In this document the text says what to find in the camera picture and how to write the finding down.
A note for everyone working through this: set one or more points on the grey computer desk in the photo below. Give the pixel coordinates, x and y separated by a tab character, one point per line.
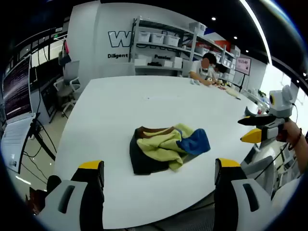
50	96

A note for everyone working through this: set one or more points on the black tripod stand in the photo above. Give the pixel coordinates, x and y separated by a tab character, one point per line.
36	134

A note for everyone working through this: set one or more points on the pink display screen on stand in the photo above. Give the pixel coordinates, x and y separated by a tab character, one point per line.
243	65

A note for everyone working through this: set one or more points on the white storage bin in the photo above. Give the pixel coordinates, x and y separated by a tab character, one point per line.
173	40
158	38
143	37

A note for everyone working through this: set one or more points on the white office chair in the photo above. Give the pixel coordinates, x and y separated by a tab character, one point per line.
69	81

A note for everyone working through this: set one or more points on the person's black shoe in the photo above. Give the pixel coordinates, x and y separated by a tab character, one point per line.
53	184

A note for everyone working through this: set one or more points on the hanging dark bag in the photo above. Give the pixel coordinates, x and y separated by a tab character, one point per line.
65	54

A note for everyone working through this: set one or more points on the person's right hand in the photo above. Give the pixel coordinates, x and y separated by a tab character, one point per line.
288	132

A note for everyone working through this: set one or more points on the white display board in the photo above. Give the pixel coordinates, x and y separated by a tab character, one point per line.
14	142

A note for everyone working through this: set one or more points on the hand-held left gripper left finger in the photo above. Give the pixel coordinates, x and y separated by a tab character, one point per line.
72	204

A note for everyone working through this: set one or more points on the grey metal shelf rack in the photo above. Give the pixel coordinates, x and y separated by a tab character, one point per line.
183	50

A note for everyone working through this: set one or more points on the person's white shirt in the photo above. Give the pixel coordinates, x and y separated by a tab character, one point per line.
291	195

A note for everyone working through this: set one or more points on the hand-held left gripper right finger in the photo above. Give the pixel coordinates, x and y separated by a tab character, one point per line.
240	204

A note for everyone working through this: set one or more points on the large dark wall screen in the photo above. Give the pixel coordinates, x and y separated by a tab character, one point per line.
16	91

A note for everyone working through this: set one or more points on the colour-block garment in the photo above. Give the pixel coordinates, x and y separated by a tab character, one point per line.
166	149

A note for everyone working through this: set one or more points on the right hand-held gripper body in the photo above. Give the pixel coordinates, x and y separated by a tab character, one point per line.
280	103

